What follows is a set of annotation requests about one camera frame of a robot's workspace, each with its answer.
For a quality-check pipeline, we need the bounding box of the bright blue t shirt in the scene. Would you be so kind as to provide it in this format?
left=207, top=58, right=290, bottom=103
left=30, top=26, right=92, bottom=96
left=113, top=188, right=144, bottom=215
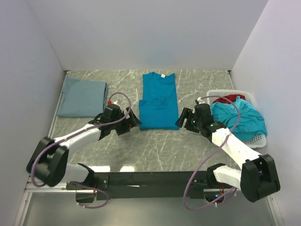
left=139, top=72, right=179, bottom=130

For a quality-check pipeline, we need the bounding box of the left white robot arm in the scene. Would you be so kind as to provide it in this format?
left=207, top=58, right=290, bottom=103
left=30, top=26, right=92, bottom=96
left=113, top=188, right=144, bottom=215
left=26, top=102, right=142, bottom=187

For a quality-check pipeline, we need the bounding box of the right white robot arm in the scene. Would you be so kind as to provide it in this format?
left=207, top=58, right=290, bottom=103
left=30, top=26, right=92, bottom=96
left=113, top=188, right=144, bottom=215
left=175, top=103, right=280, bottom=202

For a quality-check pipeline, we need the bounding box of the folded grey-blue t shirt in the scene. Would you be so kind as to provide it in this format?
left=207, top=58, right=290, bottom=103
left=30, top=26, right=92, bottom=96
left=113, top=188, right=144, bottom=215
left=57, top=77, right=108, bottom=118

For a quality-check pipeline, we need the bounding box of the red t shirt in basket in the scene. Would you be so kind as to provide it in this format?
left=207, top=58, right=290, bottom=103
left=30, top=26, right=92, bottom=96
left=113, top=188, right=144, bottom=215
left=213, top=94, right=246, bottom=104

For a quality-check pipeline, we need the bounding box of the teal t shirt in basket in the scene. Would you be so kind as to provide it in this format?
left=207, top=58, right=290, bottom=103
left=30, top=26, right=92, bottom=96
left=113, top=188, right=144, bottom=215
left=211, top=97, right=268, bottom=141

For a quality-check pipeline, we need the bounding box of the white plastic laundry basket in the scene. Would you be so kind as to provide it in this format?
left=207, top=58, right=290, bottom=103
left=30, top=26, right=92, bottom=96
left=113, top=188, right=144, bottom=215
left=206, top=89, right=267, bottom=148

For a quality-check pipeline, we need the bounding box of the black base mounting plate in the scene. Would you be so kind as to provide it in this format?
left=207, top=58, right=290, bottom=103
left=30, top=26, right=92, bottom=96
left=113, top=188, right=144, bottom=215
left=65, top=171, right=235, bottom=201

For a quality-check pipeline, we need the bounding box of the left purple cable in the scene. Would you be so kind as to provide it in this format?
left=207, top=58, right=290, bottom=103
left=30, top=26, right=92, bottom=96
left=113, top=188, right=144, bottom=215
left=30, top=91, right=132, bottom=209

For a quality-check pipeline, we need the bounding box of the aluminium rail frame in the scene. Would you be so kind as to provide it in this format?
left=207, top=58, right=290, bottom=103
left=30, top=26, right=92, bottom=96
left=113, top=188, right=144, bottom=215
left=24, top=70, right=275, bottom=194

